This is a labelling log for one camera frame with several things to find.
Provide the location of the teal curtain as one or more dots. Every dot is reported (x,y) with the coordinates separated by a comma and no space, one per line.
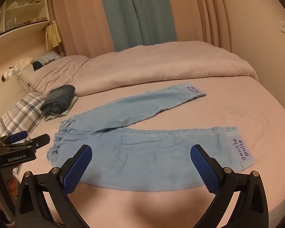
(137,14)

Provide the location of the folded light green cloth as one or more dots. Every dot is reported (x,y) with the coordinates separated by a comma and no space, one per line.
(54,118)

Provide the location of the light blue denim pants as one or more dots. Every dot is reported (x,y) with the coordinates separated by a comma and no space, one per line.
(144,152)

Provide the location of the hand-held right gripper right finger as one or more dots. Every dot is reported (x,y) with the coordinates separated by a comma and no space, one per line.
(204,168)

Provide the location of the small blue checkered pillow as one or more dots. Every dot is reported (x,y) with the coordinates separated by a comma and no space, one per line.
(48,57)

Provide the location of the folded dark blue jeans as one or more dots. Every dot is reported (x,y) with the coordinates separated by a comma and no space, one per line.
(58,98)

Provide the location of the bed with pink sheet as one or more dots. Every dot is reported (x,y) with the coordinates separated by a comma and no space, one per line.
(228,104)

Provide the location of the lilac wrinkled pillow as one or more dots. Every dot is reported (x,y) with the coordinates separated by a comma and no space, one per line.
(57,73)

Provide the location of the plaid pillow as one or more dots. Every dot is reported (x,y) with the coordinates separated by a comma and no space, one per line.
(21,109)

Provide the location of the white shelf cabinet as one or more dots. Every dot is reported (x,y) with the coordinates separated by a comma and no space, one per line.
(19,9)

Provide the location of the pink curtain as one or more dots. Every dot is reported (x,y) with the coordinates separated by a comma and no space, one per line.
(199,11)
(80,16)

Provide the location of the yellow fringed curtain tieback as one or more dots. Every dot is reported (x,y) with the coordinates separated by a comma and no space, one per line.
(52,35)

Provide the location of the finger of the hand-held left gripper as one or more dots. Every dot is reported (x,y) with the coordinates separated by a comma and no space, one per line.
(17,135)
(39,141)

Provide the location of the dark blue cushion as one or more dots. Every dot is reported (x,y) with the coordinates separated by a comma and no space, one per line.
(37,66)

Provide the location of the white plush toy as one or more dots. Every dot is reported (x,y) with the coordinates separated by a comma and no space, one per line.
(26,61)
(9,72)

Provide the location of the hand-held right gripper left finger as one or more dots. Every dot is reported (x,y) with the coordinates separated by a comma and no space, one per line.
(77,168)

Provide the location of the pink duvet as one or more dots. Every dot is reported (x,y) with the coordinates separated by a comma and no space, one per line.
(156,64)

